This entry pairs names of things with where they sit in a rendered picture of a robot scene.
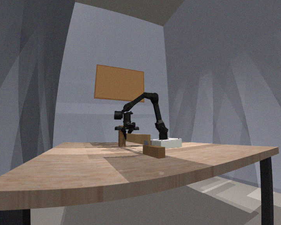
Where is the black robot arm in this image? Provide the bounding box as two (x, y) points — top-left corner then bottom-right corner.
(114, 92), (168, 140)

